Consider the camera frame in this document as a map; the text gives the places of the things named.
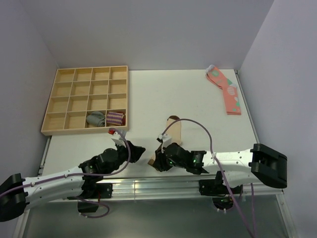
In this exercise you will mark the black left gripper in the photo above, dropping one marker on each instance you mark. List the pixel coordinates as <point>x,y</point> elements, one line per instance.
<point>135,151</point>

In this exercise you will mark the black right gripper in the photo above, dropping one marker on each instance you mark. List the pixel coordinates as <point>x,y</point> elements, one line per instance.
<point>160,163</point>

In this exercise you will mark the cream and brown sock pair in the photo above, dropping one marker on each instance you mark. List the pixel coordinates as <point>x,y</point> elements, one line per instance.
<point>175,133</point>

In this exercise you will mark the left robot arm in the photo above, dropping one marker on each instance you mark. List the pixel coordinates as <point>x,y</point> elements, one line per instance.
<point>18,194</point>

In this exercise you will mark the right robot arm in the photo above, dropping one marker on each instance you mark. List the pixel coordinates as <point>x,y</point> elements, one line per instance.
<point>258,164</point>

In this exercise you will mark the purple striped rolled sock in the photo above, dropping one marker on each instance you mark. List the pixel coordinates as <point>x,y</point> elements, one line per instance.
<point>116,118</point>

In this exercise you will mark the grey rolled sock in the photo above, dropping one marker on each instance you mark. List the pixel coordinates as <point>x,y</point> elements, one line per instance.
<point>96,119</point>

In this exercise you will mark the wooden compartment tray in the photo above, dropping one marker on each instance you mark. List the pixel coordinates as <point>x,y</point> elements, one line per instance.
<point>77,92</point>

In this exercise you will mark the pink patterned sock pair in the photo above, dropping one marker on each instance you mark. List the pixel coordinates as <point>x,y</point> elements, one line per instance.
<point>229,89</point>

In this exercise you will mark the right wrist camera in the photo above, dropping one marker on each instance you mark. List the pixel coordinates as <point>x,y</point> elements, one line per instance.
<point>165,140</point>

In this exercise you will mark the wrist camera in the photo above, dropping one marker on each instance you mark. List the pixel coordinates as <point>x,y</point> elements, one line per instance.
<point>118,136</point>
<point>165,140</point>

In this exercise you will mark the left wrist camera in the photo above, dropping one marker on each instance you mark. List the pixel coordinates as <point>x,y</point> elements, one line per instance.
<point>118,136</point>

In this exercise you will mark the aluminium front rail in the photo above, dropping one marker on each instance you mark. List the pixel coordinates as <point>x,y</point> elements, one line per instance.
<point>133,189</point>

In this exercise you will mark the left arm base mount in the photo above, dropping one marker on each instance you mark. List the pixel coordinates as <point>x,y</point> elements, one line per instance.
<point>90,203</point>

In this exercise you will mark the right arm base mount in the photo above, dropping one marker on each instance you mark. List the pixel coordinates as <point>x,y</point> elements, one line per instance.
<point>219,193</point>

